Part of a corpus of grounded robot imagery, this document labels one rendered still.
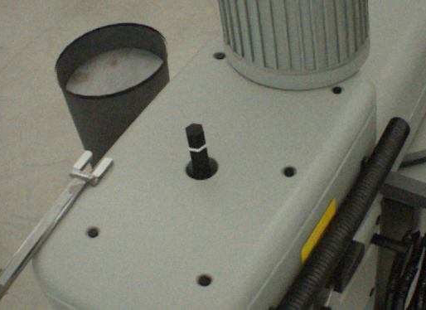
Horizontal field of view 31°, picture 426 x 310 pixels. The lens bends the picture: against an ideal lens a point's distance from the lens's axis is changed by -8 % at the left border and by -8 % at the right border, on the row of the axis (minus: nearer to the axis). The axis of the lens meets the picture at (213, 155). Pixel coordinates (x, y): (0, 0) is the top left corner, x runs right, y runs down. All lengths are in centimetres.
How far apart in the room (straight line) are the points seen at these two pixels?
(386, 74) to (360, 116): 26
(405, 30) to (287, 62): 40
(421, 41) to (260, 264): 63
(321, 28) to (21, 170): 298
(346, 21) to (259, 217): 27
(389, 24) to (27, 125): 293
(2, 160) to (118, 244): 308
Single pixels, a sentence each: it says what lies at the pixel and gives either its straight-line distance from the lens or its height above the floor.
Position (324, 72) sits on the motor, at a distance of 101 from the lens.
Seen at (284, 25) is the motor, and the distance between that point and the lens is 96.
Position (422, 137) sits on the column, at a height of 156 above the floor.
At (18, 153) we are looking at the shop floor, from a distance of 394.
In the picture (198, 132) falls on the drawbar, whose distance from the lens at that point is 90.
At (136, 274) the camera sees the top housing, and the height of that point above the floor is 189.
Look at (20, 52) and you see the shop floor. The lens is 462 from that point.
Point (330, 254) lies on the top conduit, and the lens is 95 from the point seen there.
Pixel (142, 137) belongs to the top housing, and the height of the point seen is 189.
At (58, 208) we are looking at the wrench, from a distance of 93.
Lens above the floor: 256
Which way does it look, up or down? 44 degrees down
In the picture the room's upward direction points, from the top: 10 degrees counter-clockwise
